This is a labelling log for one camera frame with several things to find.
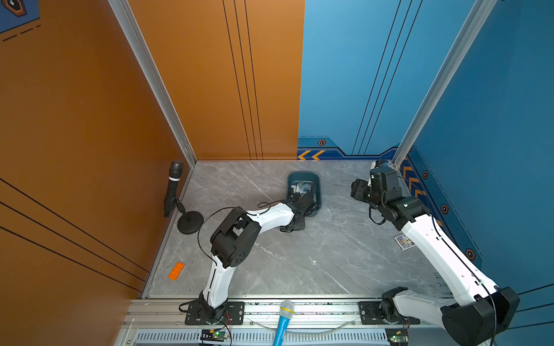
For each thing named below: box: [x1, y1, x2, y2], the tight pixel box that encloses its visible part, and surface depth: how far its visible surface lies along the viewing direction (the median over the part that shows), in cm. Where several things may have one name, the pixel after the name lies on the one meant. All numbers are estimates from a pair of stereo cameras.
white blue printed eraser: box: [299, 183, 312, 194], surface depth 107 cm
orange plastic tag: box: [167, 261, 186, 282], surface depth 84 cm
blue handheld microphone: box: [272, 299, 296, 346], surface depth 71 cm
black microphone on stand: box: [163, 160, 205, 235], surface depth 81 cm
